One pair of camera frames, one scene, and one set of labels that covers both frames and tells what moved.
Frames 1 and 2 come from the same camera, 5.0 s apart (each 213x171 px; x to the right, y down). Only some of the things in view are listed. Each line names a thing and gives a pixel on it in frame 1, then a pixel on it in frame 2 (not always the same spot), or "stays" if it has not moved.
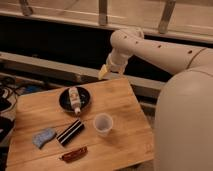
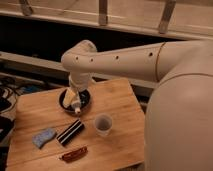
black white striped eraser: [70, 132] stays
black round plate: [84, 98] stays
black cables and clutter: [10, 88] stays
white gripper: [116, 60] to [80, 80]
